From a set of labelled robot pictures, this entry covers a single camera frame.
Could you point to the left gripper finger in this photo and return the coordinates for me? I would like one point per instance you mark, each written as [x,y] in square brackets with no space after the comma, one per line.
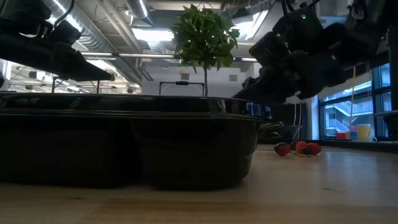
[90,73]

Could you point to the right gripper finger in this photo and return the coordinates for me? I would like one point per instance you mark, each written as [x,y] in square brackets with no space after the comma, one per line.
[270,87]

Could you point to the dark blackberry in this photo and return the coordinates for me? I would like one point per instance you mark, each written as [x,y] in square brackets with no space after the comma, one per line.
[293,145]

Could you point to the red strawberry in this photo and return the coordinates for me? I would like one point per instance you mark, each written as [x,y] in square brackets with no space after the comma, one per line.
[301,146]
[282,149]
[315,148]

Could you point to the black plastic two-compartment container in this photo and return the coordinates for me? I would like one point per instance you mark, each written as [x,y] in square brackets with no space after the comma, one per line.
[124,149]

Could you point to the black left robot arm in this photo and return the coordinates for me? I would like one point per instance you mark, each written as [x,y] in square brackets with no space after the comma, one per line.
[21,7]

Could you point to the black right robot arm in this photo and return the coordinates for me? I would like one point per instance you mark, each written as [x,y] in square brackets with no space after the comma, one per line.
[370,31]

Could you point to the long ceiling light bar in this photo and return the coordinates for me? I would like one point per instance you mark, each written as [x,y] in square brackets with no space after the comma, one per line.
[140,55]

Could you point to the green potted plant black pot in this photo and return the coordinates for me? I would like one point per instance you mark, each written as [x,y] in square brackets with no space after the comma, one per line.
[203,37]

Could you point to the small red box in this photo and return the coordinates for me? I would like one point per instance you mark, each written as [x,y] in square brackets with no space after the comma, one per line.
[341,136]

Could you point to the pink and blue container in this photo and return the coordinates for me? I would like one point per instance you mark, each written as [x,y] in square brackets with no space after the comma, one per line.
[354,133]

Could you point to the pale yellow cup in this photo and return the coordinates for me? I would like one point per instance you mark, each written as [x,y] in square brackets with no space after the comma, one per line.
[364,132]

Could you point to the silver ceiling air duct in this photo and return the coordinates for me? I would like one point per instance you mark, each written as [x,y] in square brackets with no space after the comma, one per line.
[90,34]

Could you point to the black background stand frame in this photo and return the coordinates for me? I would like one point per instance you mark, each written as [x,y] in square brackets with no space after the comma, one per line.
[182,83]

